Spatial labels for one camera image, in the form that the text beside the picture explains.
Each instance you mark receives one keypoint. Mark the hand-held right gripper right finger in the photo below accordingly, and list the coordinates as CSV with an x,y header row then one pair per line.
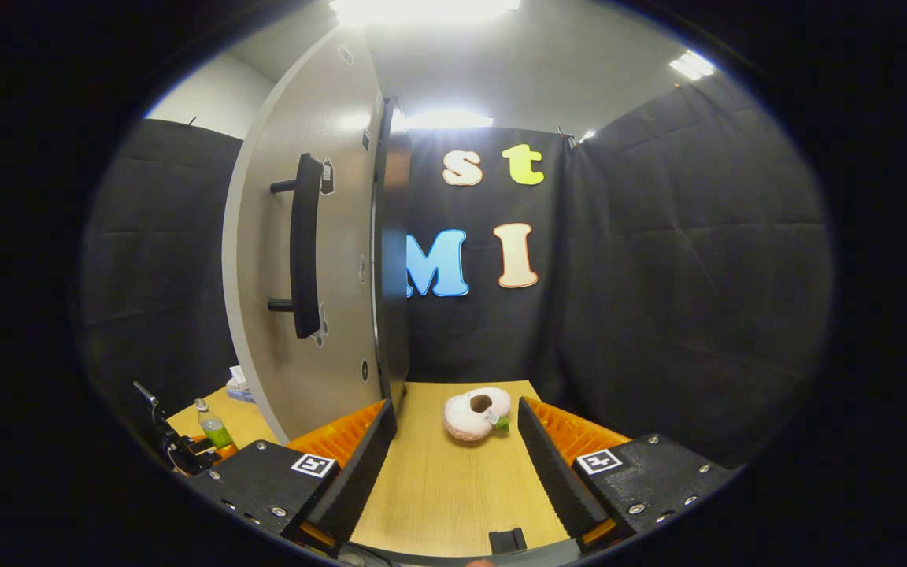
x,y
552,480

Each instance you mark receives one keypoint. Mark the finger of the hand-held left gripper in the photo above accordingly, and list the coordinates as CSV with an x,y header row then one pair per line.
x,y
227,455

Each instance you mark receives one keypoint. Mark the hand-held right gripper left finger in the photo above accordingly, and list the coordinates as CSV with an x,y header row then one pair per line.
x,y
363,472

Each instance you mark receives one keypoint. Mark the green label bottle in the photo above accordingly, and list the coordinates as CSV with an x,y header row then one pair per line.
x,y
216,431

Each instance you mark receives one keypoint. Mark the beige cabinet door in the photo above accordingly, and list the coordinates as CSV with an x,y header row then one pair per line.
x,y
347,260

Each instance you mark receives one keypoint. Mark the grey cabinet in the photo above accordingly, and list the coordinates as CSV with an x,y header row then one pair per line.
x,y
394,236

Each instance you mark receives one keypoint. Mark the pink plush toy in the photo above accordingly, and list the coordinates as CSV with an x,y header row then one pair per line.
x,y
469,417

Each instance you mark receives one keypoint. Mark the black backdrop cloth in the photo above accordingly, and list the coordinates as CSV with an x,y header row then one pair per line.
x,y
658,276

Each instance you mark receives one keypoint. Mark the ceiling light panel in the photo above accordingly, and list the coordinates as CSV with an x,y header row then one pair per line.
x,y
422,9
586,136
449,120
691,64

